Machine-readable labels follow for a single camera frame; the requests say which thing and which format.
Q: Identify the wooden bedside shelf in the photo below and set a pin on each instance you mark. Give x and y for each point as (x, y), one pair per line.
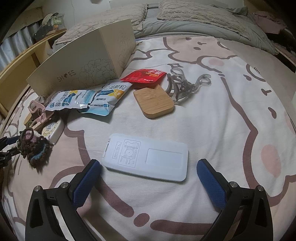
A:
(14, 76)

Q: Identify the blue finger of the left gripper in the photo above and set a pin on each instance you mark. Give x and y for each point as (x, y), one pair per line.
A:
(8, 141)
(5, 157)

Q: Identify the blue white granule sachet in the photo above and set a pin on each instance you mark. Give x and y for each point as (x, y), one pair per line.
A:
(106, 98)

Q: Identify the cartoon bear blanket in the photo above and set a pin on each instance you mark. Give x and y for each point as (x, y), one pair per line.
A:
(243, 124)

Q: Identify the blue white torn sachet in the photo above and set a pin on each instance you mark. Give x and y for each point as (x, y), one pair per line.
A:
(76, 99)

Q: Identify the black bag on shelf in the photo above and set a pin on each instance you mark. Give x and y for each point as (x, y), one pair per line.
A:
(43, 31)

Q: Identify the white round-label tin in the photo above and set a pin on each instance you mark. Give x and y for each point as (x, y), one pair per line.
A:
(53, 130)

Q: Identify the white cap on shelf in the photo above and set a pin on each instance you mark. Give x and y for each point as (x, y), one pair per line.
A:
(48, 17)

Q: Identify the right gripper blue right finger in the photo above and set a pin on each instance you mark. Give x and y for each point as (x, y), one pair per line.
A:
(229, 197)

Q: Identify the red disposable glove packet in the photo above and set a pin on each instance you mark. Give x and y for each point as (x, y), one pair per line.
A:
(144, 76)

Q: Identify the right beige quilted pillow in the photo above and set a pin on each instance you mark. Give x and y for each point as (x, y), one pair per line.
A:
(195, 12)

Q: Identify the white plastic case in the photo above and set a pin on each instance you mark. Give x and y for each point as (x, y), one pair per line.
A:
(146, 157)

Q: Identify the brown blue crochet pouch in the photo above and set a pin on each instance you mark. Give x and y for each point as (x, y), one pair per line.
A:
(34, 147)

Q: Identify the grey curtain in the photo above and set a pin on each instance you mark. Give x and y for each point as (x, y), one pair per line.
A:
(15, 44)

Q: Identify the beige quilted pillow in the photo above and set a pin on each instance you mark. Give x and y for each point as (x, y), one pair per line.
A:
(135, 12)
(195, 12)

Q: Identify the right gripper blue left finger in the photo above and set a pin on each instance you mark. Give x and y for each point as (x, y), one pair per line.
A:
(41, 222)

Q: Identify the square bamboo coaster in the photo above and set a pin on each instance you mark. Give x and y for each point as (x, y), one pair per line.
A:
(154, 102)

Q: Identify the pink clothes pile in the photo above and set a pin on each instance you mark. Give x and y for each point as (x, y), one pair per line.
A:
(268, 22)

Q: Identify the left beige quilted pillow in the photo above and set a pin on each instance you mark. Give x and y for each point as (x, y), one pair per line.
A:
(135, 12)

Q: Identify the metal eyelash curler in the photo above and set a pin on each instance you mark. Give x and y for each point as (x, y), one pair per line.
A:
(179, 87)

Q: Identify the cream shoe box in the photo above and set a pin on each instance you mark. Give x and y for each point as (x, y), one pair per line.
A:
(92, 59)

